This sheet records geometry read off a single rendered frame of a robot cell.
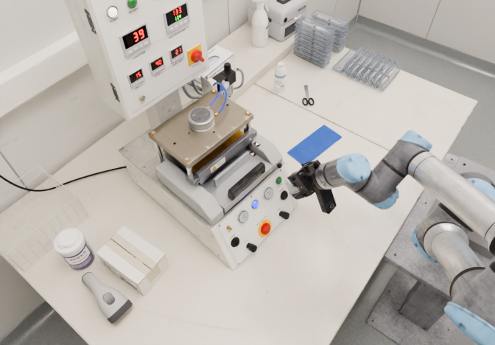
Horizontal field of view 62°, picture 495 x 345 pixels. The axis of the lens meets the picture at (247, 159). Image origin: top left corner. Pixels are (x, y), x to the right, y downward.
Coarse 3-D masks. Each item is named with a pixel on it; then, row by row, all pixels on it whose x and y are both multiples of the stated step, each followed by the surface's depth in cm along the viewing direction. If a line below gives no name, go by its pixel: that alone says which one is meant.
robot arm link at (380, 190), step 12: (384, 168) 105; (372, 180) 105; (384, 180) 105; (396, 180) 105; (360, 192) 107; (372, 192) 106; (384, 192) 106; (396, 192) 108; (372, 204) 109; (384, 204) 108
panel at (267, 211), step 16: (272, 176) 134; (256, 192) 130; (288, 192) 141; (240, 208) 127; (256, 208) 132; (272, 208) 137; (288, 208) 143; (224, 224) 124; (240, 224) 129; (256, 224) 134; (272, 224) 139; (224, 240) 125; (240, 240) 130; (256, 240) 135; (240, 256) 131
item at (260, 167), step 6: (258, 168) 125; (264, 168) 127; (246, 174) 124; (252, 174) 123; (258, 174) 126; (240, 180) 122; (246, 180) 122; (234, 186) 121; (240, 186) 121; (228, 192) 120; (234, 192) 120; (234, 198) 122
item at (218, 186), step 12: (240, 156) 128; (252, 156) 133; (228, 168) 125; (240, 168) 130; (252, 168) 130; (216, 180) 122; (228, 180) 127; (252, 180) 127; (216, 192) 124; (240, 192) 124; (228, 204) 121
